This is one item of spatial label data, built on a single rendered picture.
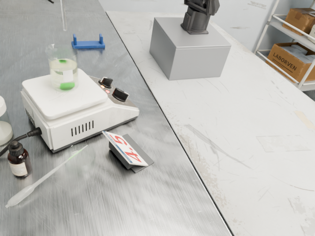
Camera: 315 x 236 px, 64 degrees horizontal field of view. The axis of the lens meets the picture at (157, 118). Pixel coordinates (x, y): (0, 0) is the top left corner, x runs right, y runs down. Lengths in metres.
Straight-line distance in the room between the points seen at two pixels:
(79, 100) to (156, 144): 0.18
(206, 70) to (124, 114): 0.33
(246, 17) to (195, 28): 1.88
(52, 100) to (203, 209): 0.32
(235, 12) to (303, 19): 0.57
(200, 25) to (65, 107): 0.46
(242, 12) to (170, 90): 1.96
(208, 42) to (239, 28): 1.90
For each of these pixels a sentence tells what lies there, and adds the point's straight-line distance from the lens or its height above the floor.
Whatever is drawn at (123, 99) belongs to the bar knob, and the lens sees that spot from 0.55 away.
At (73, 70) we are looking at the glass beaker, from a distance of 0.48.
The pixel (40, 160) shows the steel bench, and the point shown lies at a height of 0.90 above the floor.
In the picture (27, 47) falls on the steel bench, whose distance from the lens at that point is 0.85.
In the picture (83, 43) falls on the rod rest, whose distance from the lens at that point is 0.86.
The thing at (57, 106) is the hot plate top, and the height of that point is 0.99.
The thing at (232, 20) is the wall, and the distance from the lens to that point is 2.55.
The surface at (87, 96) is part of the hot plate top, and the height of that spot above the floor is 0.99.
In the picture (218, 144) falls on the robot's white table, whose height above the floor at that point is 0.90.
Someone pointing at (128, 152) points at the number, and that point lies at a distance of 0.47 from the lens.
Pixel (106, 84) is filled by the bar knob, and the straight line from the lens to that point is 0.58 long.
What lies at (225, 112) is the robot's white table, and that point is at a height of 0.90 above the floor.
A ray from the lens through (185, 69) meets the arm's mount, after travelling 0.73.
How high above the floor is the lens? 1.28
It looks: 40 degrees down
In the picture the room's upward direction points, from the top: 11 degrees clockwise
